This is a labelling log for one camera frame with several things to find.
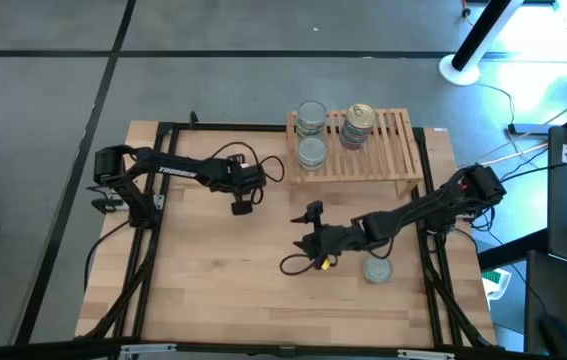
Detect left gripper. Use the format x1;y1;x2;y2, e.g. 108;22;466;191
222;167;268;216

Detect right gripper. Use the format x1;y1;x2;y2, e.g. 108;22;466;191
290;199;379;257

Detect blue pink label can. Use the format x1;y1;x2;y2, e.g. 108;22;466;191
341;128;375;145
339;138;370;152
344;102;379;135

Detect wooden slatted shelf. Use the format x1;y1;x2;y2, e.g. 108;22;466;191
285;107;425;202

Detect green white box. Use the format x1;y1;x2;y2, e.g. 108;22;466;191
481;267;513;301

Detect black desk crossbar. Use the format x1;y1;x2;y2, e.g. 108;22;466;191
476;228;550;272

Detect white floor stand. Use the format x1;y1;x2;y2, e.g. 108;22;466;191
437;0;527;87

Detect black computer desk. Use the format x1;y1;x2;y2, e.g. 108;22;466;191
523;249;567;360

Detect black computer mouse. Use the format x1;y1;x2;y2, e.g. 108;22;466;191
537;313;567;354

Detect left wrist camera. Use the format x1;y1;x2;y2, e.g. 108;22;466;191
227;153;254;170

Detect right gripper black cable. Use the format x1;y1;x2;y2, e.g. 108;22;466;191
279;252;337;277

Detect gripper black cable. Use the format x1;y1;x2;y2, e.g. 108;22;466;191
210;141;286;206
279;252;337;277

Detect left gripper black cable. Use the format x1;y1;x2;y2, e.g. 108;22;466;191
210;141;286;206

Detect black metal table frame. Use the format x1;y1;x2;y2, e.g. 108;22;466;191
75;110;502;360

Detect black clamp bracket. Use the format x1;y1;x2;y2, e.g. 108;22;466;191
90;196;127;215

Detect black base cable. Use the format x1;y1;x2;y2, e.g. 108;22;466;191
82;219;132;294

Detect silver frame plate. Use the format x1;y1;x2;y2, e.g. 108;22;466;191
120;343;178;359
396;348;457;360

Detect white floor cable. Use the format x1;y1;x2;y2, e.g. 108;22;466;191
457;82;567;170

